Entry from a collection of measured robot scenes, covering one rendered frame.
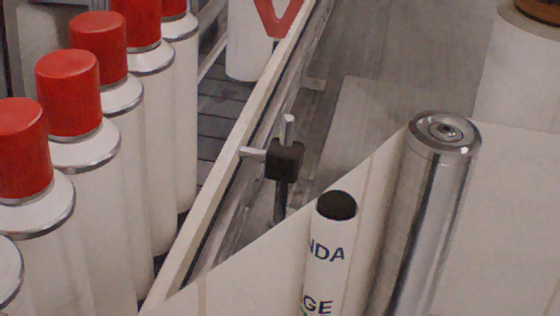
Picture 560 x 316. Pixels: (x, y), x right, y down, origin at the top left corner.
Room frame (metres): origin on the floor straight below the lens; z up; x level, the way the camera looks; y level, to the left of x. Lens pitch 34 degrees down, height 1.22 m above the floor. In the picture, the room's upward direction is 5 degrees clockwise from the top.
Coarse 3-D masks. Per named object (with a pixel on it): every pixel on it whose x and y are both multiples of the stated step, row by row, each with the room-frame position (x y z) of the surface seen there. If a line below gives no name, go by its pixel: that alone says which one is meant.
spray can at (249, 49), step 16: (240, 0) 0.64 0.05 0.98; (272, 0) 0.65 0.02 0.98; (240, 16) 0.64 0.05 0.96; (256, 16) 0.64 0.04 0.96; (240, 32) 0.64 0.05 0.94; (256, 32) 0.64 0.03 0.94; (240, 48) 0.64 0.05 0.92; (256, 48) 0.64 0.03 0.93; (240, 64) 0.64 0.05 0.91; (256, 64) 0.64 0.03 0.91; (240, 80) 0.64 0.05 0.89; (256, 80) 0.64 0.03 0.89
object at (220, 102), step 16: (224, 48) 0.73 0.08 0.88; (272, 48) 0.74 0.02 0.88; (224, 64) 0.68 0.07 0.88; (208, 80) 0.64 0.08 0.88; (224, 80) 0.64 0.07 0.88; (208, 96) 0.60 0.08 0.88; (224, 96) 0.61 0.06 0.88; (240, 96) 0.61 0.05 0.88; (272, 96) 0.65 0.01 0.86; (208, 112) 0.57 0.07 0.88; (224, 112) 0.57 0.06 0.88; (240, 112) 0.58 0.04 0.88; (208, 128) 0.54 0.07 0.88; (224, 128) 0.54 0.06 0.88; (256, 128) 0.55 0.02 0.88; (208, 144) 0.51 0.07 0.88; (224, 144) 0.52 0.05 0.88; (208, 160) 0.49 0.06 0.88; (240, 160) 0.49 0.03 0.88; (224, 192) 0.44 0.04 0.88
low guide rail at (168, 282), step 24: (312, 0) 0.84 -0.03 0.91; (288, 48) 0.68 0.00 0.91; (264, 72) 0.60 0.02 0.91; (264, 96) 0.56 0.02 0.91; (240, 120) 0.50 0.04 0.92; (240, 144) 0.47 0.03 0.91; (216, 168) 0.43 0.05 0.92; (216, 192) 0.40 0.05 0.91; (192, 216) 0.36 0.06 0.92; (192, 240) 0.34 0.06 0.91; (168, 264) 0.31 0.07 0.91; (168, 288) 0.29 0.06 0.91; (144, 312) 0.27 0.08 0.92
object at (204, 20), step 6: (216, 0) 0.68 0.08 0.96; (222, 0) 0.69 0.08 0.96; (204, 6) 0.66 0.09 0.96; (210, 6) 0.66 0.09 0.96; (216, 6) 0.66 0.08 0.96; (222, 6) 0.69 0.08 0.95; (198, 12) 0.64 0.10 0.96; (204, 12) 0.64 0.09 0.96; (210, 12) 0.64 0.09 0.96; (216, 12) 0.67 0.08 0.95; (198, 18) 0.62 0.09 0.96; (204, 18) 0.62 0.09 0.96; (210, 18) 0.64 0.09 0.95; (204, 24) 0.62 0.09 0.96
